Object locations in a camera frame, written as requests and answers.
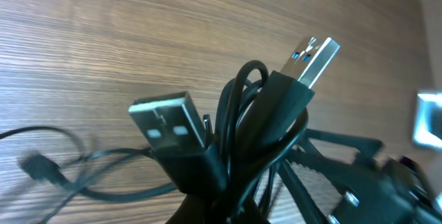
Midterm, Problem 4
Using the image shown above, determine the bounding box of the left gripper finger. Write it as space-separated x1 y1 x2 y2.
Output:
166 194 228 224

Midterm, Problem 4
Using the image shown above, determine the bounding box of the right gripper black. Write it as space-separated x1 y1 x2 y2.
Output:
278 129 441 224

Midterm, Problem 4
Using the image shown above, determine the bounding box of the black USB cable thick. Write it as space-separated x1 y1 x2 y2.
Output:
208 37 340 223

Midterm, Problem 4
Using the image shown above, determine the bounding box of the black USB cable thin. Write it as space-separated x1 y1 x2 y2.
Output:
20 91 241 220

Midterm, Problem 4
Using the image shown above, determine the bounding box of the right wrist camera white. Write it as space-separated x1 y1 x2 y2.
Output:
412 91 441 150

